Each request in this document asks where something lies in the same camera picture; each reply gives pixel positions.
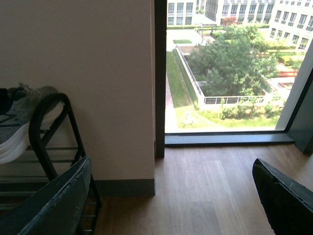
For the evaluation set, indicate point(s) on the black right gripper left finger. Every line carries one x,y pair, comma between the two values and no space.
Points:
55,209

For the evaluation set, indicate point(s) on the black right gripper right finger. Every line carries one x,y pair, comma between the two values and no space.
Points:
288,205

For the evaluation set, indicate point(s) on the grey knit sneaker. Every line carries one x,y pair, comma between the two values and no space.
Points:
17,106

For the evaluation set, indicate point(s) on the black metal shoe rack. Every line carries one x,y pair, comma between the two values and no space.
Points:
39,139

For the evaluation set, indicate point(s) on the dark window frame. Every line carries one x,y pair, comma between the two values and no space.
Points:
297,114

